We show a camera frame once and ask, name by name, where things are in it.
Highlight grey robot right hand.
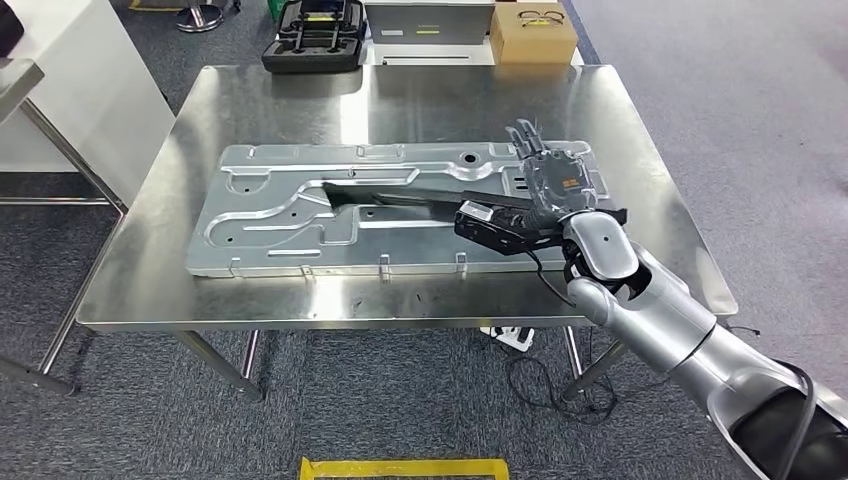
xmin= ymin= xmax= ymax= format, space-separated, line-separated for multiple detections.
xmin=505 ymin=117 xmax=599 ymax=225

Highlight long black plastic trim part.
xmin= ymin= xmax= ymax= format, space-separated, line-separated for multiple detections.
xmin=321 ymin=180 xmax=629 ymax=230

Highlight stainless steel workbench table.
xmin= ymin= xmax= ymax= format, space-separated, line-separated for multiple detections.
xmin=36 ymin=64 xmax=740 ymax=403

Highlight brown cardboard box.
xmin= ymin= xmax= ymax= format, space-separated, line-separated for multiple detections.
xmin=490 ymin=1 xmax=580 ymax=66

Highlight white power strip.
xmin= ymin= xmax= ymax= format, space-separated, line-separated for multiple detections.
xmin=480 ymin=325 xmax=535 ymax=353

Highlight black framed eyeglasses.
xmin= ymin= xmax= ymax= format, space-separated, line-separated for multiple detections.
xmin=516 ymin=9 xmax=568 ymax=29

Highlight flat grey box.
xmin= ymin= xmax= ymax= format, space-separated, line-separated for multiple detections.
xmin=362 ymin=0 xmax=497 ymax=68

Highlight stamped grey metal panel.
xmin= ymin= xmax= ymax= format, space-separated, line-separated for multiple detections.
xmin=185 ymin=140 xmax=611 ymax=280

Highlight black foam equipment case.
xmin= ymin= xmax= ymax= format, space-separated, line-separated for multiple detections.
xmin=261 ymin=0 xmax=369 ymax=74

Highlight chrome round stand base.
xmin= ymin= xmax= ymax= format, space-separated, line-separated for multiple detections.
xmin=175 ymin=0 xmax=228 ymax=34

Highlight small stainless steel table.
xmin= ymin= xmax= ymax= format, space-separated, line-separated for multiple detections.
xmin=0 ymin=58 xmax=128 ymax=399

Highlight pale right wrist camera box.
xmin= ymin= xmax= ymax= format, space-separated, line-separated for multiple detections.
xmin=458 ymin=200 xmax=495 ymax=224

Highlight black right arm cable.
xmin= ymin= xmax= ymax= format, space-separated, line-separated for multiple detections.
xmin=526 ymin=250 xmax=817 ymax=480

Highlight black floor cable tangle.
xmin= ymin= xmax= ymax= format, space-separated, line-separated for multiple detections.
xmin=505 ymin=327 xmax=763 ymax=427

